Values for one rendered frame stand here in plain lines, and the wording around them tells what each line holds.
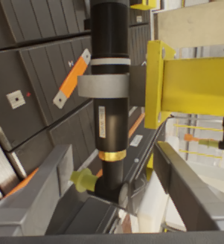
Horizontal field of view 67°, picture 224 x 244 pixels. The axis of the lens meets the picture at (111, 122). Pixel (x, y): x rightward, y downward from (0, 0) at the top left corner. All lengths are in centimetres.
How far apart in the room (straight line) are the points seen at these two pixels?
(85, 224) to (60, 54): 36
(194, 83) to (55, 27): 27
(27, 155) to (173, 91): 26
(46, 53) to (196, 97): 26
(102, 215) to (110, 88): 33
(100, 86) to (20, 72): 16
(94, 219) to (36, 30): 40
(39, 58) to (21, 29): 5
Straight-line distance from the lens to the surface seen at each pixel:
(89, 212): 46
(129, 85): 18
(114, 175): 25
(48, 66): 33
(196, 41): 447
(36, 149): 34
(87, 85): 19
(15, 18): 31
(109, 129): 21
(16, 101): 30
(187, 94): 17
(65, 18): 39
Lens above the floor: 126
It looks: 28 degrees down
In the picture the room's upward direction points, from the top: 97 degrees clockwise
